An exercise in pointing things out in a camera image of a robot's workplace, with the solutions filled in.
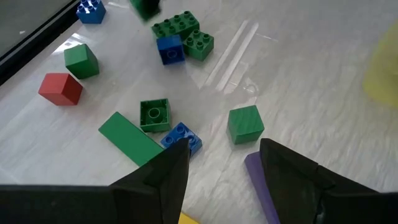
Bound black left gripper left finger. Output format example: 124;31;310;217
0;138;191;224

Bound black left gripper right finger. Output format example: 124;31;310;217
259;138;398;224

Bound purple long block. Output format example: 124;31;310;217
244;151;282;224

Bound yellow rectangular block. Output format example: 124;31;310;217
177;212;200;224

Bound green long block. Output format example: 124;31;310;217
98;111;165;167

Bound green cube block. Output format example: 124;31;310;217
227;105;266;146
63;43;100;80

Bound red cube block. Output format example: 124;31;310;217
37;72;84;106

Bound blue square lego brick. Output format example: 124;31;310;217
160;121;203;158
156;34;187;66
75;0;107;25

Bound yellow plastic bin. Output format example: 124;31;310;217
362;21;398;108

